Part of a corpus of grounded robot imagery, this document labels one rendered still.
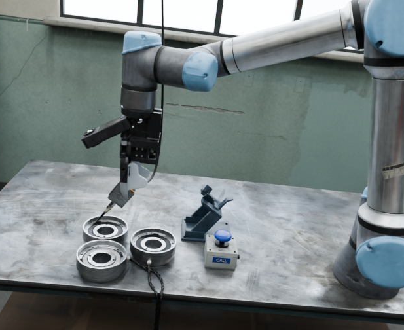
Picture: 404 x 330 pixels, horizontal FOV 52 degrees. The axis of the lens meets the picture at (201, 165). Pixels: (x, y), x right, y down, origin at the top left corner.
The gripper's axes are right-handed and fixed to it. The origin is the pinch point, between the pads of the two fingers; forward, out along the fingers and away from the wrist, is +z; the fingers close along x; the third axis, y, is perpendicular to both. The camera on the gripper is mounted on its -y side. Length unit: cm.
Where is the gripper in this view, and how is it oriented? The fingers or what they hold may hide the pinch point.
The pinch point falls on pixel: (124, 190)
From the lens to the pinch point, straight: 98.7
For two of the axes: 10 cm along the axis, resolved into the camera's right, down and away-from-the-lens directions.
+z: -1.2, 9.2, 3.8
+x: -0.2, -3.9, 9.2
